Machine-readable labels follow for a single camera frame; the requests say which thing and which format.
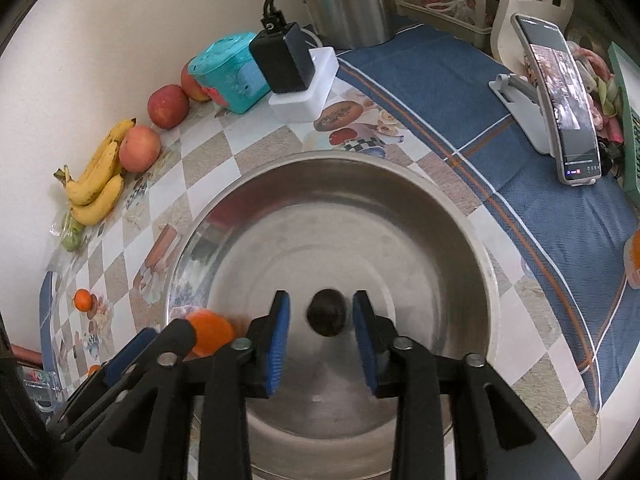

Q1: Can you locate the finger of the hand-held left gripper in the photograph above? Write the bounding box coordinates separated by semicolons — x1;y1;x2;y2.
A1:
142;319;197;361
47;329;158;443

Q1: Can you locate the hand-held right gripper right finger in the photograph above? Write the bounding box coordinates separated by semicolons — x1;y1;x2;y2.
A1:
351;289;581;480

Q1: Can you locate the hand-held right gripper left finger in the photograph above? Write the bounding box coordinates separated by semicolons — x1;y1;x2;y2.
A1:
62;289;292;480

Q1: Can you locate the orange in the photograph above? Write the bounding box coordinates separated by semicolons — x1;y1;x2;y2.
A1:
186;310;234;358

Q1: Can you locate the dark round fruit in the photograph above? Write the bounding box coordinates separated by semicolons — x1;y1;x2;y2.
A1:
306;289;347;337

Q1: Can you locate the large stainless steel bowl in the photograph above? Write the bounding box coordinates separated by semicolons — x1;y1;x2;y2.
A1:
164;149;502;480

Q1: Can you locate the bag of green fruits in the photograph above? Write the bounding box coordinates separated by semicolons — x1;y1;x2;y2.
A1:
47;210;91;261

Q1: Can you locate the clear plastic holder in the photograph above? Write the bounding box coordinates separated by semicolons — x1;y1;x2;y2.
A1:
20;365;63;413

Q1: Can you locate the banana bunch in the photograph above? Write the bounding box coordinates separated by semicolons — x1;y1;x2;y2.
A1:
54;117;137;226

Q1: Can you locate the checkered vinyl tablecloth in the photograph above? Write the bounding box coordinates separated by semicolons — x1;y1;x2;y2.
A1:
39;85;621;461

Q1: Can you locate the red apple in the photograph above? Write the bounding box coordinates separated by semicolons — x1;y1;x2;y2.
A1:
147;85;191;130
119;126;162;173
180;66;211;103

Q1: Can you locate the blue checked cloth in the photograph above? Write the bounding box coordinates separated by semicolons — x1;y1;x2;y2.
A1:
335;22;640;411

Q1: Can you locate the teal patterned box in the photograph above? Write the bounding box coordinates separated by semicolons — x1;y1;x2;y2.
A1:
187;33;273;113

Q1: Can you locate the orange white packet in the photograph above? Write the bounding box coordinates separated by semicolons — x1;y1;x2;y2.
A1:
622;230;640;288

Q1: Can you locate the white phone stand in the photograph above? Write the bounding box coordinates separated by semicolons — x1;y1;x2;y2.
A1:
488;72;601;188

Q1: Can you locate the black power adapter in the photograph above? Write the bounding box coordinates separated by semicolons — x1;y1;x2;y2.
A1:
248;17;316;94

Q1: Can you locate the small black object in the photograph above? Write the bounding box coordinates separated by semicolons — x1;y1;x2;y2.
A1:
597;142;621;178

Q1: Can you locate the smartphone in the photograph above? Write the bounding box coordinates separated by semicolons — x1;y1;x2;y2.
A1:
510;12;603;188

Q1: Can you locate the stainless steel kettle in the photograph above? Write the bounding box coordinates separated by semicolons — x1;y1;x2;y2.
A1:
289;0;396;51

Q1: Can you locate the white plastic rack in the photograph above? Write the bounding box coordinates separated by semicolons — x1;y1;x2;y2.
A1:
395;0;576;68

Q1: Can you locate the green plastic basket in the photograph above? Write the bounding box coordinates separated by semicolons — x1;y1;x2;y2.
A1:
607;42;640;196

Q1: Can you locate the pink green fabric bundle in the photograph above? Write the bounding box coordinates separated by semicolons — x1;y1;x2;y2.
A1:
570;42;626;146

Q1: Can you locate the white plastic bag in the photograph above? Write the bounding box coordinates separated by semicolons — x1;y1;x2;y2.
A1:
422;0;483;23

